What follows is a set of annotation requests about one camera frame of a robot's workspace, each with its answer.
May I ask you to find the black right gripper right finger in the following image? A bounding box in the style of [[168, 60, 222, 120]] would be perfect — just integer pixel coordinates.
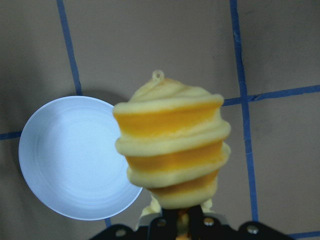
[[187, 205, 224, 240]]

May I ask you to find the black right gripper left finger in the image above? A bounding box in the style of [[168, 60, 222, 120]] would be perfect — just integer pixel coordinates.
[[147, 208, 178, 240]]

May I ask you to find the striped bread roll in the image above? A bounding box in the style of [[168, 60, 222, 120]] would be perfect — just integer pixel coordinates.
[[112, 70, 232, 240]]

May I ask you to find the light blue plate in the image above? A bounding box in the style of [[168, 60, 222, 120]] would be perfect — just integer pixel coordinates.
[[18, 96, 142, 221]]

